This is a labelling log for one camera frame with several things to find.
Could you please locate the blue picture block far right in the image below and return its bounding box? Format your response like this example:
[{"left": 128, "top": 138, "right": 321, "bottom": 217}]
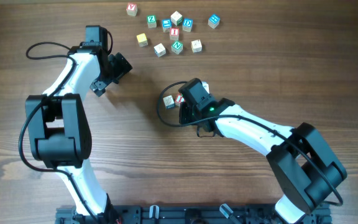
[{"left": 208, "top": 14, "right": 220, "bottom": 29}]

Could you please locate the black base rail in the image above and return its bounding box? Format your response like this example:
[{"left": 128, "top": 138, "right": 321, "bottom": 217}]
[{"left": 55, "top": 204, "right": 333, "bottom": 224}]

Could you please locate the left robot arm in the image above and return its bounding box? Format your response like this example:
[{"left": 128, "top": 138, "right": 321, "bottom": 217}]
[{"left": 18, "top": 26, "right": 132, "bottom": 223}]

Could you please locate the white block blue side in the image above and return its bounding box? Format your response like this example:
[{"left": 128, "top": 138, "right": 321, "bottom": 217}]
[{"left": 154, "top": 43, "right": 167, "bottom": 57}]

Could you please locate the white picture block yellow side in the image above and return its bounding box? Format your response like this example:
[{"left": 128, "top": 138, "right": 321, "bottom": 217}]
[{"left": 191, "top": 39, "right": 203, "bottom": 53}]

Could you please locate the white and green block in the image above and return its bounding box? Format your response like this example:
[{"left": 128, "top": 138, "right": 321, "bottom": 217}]
[{"left": 170, "top": 11, "right": 183, "bottom": 26}]

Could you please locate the blue D letter block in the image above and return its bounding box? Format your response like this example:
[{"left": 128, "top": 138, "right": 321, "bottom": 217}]
[{"left": 182, "top": 18, "right": 193, "bottom": 32}]

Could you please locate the red Y letter block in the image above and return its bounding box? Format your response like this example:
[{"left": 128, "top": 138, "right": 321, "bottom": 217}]
[{"left": 126, "top": 2, "right": 138, "bottom": 17}]

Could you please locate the green N letter block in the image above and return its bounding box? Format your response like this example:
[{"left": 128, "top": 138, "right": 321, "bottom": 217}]
[{"left": 171, "top": 40, "right": 183, "bottom": 55}]

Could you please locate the yellow top block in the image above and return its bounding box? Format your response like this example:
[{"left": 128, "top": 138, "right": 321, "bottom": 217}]
[{"left": 136, "top": 33, "right": 148, "bottom": 47}]

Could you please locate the green Z letter block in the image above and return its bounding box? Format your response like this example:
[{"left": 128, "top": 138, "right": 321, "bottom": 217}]
[{"left": 147, "top": 15, "right": 157, "bottom": 29}]

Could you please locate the white block blue edge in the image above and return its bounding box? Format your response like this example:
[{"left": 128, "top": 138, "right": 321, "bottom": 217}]
[{"left": 163, "top": 95, "right": 175, "bottom": 109}]

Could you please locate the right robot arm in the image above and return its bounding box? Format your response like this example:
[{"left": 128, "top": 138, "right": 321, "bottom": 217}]
[{"left": 179, "top": 78, "right": 347, "bottom": 223}]

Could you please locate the red I letter block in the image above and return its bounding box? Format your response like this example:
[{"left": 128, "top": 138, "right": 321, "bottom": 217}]
[{"left": 170, "top": 27, "right": 180, "bottom": 41}]

